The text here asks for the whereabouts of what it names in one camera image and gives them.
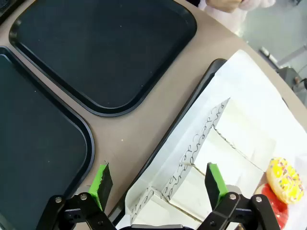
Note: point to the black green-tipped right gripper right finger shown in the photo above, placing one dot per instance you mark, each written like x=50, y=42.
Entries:
x=217, y=184

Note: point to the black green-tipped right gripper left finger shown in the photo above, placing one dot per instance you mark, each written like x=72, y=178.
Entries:
x=96, y=189

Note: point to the red-topped donut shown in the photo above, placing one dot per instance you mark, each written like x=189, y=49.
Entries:
x=187, y=191

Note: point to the red iced donut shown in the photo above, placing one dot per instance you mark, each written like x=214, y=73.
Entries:
x=273, y=206

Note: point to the yellow glazed donut front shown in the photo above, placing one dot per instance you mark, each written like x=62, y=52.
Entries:
x=153, y=210

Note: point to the yellow iced sprinkled donut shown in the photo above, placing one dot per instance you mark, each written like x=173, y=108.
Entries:
x=285, y=179

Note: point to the person's left forearm pink sleeve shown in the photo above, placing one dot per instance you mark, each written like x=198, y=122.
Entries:
x=256, y=3

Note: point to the person's left hand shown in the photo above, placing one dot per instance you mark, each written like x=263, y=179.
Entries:
x=224, y=4

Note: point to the white script-print paper box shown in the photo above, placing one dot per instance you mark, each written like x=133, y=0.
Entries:
x=247, y=134

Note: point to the black plastic serving tray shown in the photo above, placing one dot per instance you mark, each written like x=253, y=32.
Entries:
x=96, y=48
x=36, y=131

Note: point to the black tray under white paper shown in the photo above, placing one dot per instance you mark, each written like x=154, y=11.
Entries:
x=192, y=98

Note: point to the white paper sheet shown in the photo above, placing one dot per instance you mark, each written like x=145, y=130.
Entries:
x=251, y=83

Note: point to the person in pink robe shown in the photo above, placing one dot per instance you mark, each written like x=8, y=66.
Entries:
x=227, y=21

